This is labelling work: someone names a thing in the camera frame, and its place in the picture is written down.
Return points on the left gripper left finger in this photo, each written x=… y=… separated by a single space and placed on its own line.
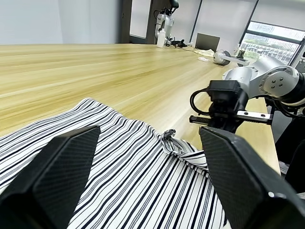
x=54 y=181

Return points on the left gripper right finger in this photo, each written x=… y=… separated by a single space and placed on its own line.
x=240 y=181

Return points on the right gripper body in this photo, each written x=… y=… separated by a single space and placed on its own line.
x=252 y=117

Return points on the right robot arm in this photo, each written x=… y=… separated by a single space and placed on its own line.
x=278 y=81

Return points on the robot body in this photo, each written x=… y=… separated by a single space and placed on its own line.
x=291 y=148

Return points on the striped T-shirt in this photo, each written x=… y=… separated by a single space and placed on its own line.
x=133 y=181

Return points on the grey laptop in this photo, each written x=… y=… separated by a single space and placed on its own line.
x=207 y=43

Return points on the white plastic bottle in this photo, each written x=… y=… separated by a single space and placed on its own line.
x=160 y=39

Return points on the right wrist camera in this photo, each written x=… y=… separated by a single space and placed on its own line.
x=222 y=88

